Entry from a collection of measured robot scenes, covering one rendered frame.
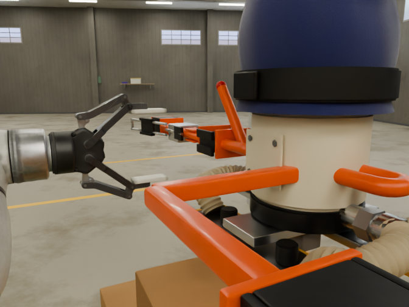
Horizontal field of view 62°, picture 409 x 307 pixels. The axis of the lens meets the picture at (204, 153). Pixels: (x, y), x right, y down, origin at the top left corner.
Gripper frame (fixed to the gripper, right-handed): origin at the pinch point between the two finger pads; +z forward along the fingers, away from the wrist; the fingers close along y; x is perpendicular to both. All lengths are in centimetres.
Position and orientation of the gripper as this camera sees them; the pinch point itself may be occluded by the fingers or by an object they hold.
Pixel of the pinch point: (159, 144)
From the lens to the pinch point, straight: 68.8
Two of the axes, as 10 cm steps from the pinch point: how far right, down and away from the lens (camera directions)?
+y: 0.0, 9.8, 1.9
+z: 8.9, -0.9, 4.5
